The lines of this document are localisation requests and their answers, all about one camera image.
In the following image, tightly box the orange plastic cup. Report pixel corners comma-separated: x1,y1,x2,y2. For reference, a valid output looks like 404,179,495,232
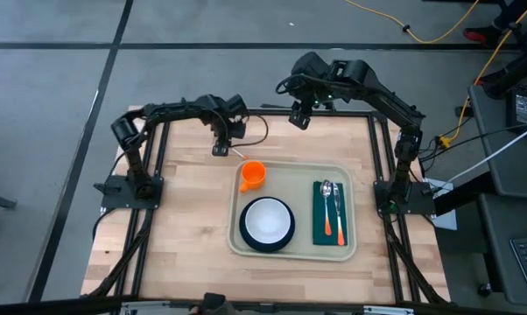
239,160,268,194

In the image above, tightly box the beige plastic tray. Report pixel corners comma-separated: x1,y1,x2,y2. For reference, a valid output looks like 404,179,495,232
227,159,358,263

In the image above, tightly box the orange-handled metal spoon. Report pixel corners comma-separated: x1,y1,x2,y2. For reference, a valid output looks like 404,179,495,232
319,178,334,236

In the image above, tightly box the white round bowl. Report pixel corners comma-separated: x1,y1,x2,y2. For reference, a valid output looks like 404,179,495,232
244,199,291,245

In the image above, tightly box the dark blue round plate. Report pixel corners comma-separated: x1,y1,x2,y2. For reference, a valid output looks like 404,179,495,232
239,196,297,254

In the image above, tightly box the orange-handled metal knife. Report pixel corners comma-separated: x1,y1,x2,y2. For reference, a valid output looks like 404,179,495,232
332,182,347,247

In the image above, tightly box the dark green cloth napkin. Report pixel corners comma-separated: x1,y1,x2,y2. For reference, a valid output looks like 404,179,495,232
312,180,349,247

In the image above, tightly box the person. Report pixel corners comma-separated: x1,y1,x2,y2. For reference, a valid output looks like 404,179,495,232
188,291,229,315

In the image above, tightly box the black power adapter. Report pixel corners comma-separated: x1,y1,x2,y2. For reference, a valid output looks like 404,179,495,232
506,85,527,128

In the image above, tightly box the dark grey side desk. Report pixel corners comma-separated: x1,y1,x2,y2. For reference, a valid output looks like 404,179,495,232
467,82,527,307

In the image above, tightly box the black aluminium table frame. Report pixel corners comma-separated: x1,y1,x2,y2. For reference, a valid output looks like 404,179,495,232
81,104,451,305

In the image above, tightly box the yellow extension cable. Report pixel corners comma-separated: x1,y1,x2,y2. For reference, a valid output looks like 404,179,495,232
439,0,527,148
344,0,481,45

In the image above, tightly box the black cable bundle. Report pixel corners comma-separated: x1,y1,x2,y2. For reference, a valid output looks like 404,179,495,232
416,123,527,164

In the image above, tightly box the silver metal bracket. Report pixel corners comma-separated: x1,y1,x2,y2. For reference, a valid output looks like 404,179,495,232
120,300,172,315
362,304,414,315

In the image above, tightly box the white cable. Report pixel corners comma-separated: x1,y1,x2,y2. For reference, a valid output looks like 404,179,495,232
438,121,527,189

